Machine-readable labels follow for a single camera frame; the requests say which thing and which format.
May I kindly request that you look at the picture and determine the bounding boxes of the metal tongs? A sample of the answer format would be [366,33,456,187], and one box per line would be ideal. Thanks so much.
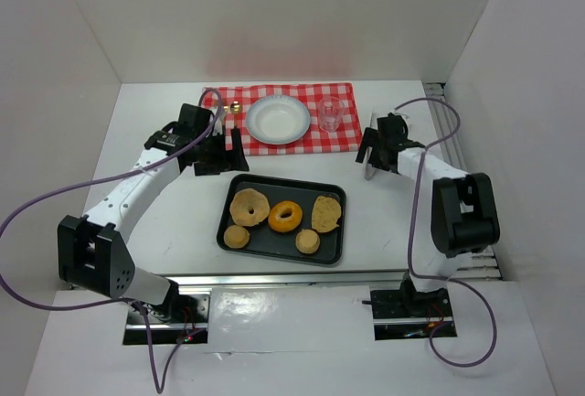
[364,110,378,181]

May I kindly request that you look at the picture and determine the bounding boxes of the small round bun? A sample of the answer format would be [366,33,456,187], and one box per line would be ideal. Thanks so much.
[295,230,321,254]
[223,225,250,249]

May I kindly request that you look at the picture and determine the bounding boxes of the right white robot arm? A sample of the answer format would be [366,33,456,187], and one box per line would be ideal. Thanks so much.
[356,112,500,317]

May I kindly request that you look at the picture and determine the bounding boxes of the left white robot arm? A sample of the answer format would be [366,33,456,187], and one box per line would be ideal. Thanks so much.
[58,103,249,322]

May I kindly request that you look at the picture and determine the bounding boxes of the speckled bread slice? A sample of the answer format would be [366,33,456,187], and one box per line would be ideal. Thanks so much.
[311,196,342,233]

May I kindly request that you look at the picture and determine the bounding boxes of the pale bagel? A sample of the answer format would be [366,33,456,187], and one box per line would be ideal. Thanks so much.
[229,188,271,227]

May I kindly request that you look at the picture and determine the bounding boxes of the red checkered cloth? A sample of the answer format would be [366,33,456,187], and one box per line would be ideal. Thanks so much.
[218,82,362,156]

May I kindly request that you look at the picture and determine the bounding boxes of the clear drinking glass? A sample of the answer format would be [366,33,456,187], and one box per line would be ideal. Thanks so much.
[316,96,345,133]

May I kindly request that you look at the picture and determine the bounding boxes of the white plate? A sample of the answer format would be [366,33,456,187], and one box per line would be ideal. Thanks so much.
[244,94,311,145]

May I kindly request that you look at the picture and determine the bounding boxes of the orange glazed donut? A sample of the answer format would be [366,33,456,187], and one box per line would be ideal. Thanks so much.
[268,200,303,233]

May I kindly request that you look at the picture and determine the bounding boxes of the gold spoon black handle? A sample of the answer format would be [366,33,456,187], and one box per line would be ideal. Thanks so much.
[229,101,242,115]

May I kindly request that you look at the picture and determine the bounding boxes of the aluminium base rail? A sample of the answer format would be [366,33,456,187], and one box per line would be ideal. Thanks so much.
[149,271,457,345]

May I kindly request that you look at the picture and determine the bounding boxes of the aluminium side rail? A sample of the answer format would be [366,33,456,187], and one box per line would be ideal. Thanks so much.
[428,101,501,279]

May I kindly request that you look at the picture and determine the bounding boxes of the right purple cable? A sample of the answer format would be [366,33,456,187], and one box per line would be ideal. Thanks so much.
[392,96,498,369]

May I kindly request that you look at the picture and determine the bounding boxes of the purple cable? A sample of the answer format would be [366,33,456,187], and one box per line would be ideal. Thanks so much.
[392,96,498,369]
[0,87,225,395]

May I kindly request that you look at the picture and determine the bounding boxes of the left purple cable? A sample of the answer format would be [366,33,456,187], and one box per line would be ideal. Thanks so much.
[0,87,225,395]

